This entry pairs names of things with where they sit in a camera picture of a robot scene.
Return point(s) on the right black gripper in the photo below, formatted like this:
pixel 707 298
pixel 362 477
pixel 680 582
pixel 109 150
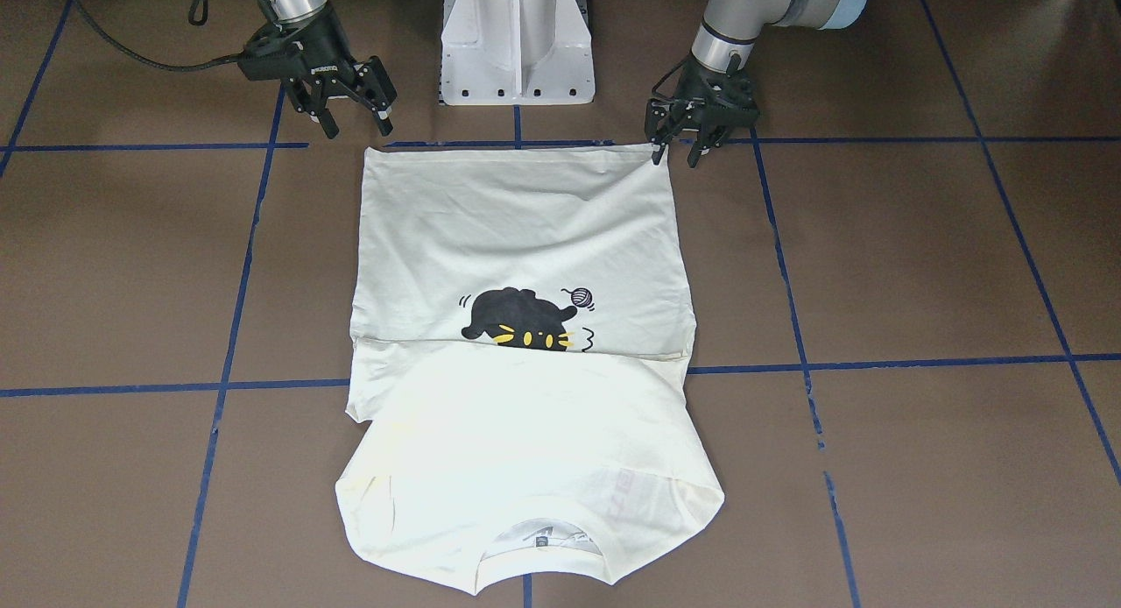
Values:
pixel 326 47

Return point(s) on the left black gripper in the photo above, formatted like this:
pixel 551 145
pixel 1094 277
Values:
pixel 663 123

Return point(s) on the cream long-sleeve cat shirt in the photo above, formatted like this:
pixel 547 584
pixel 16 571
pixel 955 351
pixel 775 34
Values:
pixel 522 327

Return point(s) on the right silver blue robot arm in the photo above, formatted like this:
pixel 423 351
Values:
pixel 276 12

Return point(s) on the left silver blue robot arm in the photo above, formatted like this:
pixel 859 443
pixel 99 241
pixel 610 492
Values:
pixel 731 27

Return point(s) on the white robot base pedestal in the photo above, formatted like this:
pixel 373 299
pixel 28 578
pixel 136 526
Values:
pixel 516 52

